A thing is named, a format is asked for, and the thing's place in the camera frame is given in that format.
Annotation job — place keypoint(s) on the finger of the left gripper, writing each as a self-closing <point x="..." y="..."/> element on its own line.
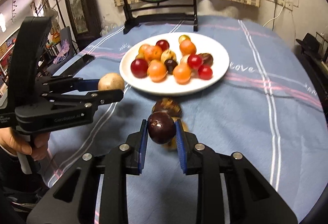
<point x="73" y="102"/>
<point x="68" y="84"/>

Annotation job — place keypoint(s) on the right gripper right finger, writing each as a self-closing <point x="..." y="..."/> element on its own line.
<point x="199" y="159"/>

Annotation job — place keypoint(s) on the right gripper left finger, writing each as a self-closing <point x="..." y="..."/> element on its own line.
<point x="126" y="159"/>

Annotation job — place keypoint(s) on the dark purple plum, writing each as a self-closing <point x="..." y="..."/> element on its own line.
<point x="161" y="128"/>

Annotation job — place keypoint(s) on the tan round fruit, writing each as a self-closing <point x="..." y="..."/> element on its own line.
<point x="168" y="54"/>
<point x="111" y="81"/>

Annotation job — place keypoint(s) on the yellow-green citrus fruit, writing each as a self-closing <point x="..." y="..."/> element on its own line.
<point x="187" y="47"/>

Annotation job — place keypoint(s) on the yellow-brown small fruit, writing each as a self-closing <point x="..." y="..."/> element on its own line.
<point x="183" y="38"/>

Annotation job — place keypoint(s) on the person's left hand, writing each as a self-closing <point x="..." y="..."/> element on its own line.
<point x="14" y="144"/>

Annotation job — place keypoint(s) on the tan round fruit on cloth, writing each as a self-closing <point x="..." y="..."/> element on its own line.
<point x="111" y="81"/>

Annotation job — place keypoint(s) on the large tan potato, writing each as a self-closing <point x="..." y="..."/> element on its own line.
<point x="172" y="144"/>

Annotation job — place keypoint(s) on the black smartphone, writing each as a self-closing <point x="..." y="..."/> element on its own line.
<point x="78" y="65"/>

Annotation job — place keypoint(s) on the red plum under gripper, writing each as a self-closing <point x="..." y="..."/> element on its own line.
<point x="139" y="68"/>

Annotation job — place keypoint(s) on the brown mangosteen fruit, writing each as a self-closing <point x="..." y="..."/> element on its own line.
<point x="169" y="106"/>

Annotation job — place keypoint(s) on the small orange tomato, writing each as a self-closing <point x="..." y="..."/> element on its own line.
<point x="156" y="71"/>

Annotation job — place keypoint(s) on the orange tangerine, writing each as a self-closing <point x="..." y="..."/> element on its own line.
<point x="152" y="53"/>

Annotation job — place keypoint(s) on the small red cherry tomato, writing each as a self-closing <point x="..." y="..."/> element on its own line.
<point x="205" y="72"/>

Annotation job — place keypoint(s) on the small orange fruit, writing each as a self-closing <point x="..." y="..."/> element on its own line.
<point x="182" y="73"/>

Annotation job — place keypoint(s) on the blue striped tablecloth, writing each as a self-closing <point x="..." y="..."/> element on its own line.
<point x="265" y="107"/>

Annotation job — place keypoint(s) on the dark red plum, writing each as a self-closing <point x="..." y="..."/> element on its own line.
<point x="163" y="44"/>

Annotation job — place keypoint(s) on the dark brown chestnut fruit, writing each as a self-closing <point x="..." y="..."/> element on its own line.
<point x="207" y="59"/>

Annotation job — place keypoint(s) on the dark framed painting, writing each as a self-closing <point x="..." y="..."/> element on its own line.
<point x="84" y="21"/>

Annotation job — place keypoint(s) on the white round plate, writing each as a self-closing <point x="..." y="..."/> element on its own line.
<point x="169" y="86"/>

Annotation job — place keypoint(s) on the wall power strip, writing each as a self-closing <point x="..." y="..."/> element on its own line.
<point x="284" y="3"/>

